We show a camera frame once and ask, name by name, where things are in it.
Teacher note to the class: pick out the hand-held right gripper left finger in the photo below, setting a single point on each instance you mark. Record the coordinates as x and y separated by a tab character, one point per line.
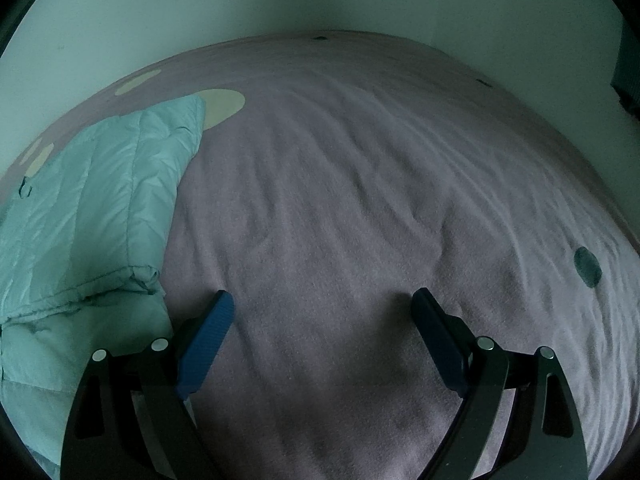
207	332

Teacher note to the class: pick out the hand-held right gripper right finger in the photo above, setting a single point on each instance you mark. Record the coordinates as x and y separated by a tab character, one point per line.
440	332

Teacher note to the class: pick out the light teal quilted jacket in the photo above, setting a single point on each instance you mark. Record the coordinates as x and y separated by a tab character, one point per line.
100	200

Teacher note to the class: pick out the pink dotted bed blanket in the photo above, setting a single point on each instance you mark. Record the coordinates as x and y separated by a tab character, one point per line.
350	185

